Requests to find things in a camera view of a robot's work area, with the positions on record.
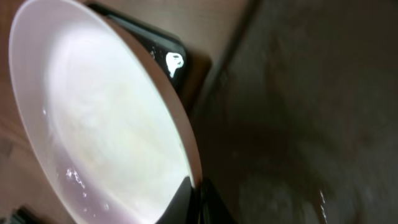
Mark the dark brown serving tray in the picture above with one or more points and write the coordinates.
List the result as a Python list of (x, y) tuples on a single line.
[(301, 125)]

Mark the white plate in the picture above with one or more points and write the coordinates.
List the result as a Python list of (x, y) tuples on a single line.
[(102, 117)]

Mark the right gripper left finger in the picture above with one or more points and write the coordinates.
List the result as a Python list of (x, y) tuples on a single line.
[(183, 208)]

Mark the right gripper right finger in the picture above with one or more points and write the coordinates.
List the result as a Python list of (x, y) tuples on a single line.
[(213, 210)]

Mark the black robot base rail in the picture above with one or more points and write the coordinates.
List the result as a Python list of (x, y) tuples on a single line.
[(21, 216)]

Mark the black water basin tray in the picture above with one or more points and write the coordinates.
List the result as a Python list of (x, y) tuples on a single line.
[(168, 51)]

